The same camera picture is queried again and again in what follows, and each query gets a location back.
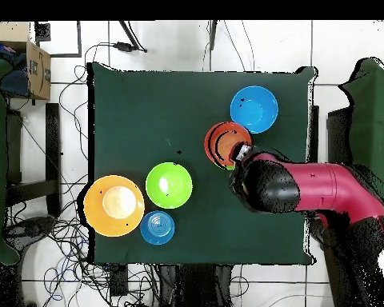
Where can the large light blue bowl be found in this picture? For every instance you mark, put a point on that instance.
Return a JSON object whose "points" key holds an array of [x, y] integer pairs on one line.
{"points": [[254, 109]]}

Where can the dark green tablecloth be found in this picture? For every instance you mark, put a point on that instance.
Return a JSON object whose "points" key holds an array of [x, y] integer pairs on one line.
{"points": [[195, 224]]}

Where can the dark blue bag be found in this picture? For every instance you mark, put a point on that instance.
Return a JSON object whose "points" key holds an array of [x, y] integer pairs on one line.
{"points": [[14, 83]]}

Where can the small green ribbed bowl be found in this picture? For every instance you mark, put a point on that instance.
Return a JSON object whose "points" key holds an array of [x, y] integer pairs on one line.
{"points": [[228, 167]]}

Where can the red plastic bowl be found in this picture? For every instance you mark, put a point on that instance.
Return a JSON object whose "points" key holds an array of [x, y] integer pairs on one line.
{"points": [[225, 142]]}

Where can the cardboard box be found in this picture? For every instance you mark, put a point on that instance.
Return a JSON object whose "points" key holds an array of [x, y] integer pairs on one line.
{"points": [[38, 73]]}

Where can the large green bowl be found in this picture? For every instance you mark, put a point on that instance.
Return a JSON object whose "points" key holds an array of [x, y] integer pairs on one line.
{"points": [[168, 185]]}

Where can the black power adapter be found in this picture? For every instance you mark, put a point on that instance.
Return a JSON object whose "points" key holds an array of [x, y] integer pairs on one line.
{"points": [[123, 46]]}

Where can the small light blue bowl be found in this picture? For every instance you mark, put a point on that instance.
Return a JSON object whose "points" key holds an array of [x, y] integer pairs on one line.
{"points": [[156, 227]]}

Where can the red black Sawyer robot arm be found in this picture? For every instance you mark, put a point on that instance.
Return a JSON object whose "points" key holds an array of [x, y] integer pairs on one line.
{"points": [[323, 188]]}

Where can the large yellow bowl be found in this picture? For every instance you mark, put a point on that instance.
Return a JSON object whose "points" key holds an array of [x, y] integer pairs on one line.
{"points": [[113, 206]]}

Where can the dark grey pedestal leg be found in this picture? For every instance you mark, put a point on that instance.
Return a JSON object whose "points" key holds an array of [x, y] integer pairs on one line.
{"points": [[32, 228]]}

